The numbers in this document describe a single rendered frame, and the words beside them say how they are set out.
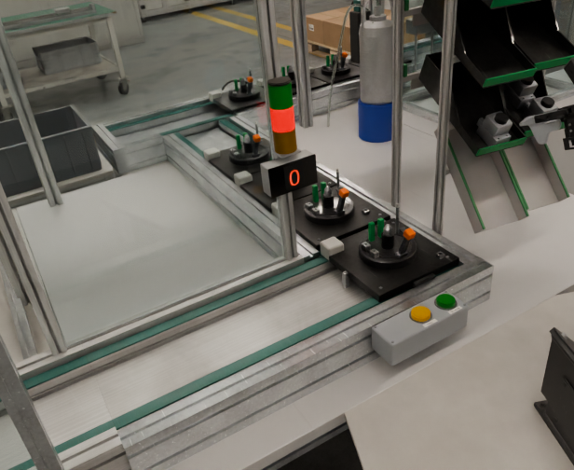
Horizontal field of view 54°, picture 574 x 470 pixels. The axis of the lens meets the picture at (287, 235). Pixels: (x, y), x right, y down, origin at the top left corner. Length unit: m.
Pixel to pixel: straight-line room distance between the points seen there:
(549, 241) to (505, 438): 0.70
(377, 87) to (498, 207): 0.86
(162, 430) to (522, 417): 0.67
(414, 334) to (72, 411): 0.70
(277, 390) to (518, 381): 0.49
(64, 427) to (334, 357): 0.54
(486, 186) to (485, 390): 0.53
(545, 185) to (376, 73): 0.83
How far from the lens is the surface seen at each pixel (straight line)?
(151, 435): 1.08
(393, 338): 1.18
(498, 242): 1.68
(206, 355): 1.25
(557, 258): 1.65
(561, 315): 1.46
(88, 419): 1.21
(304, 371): 1.17
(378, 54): 2.17
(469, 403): 1.22
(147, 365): 1.27
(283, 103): 1.20
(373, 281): 1.31
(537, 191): 1.61
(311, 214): 1.54
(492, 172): 1.54
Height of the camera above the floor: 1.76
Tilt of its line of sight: 32 degrees down
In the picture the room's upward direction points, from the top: 6 degrees counter-clockwise
